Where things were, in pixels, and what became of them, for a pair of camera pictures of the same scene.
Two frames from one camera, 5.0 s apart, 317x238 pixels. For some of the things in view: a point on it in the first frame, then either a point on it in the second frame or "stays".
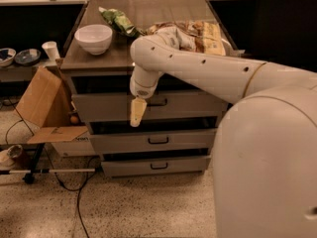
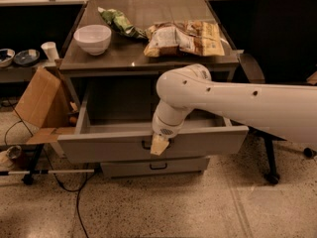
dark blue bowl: x=28 y=57 stays
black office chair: x=286 y=25 stays
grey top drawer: x=165 y=103 to x=91 y=144
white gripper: x=143 y=90 to x=163 y=129
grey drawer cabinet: x=177 y=134 stays
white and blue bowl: x=7 y=57 stays
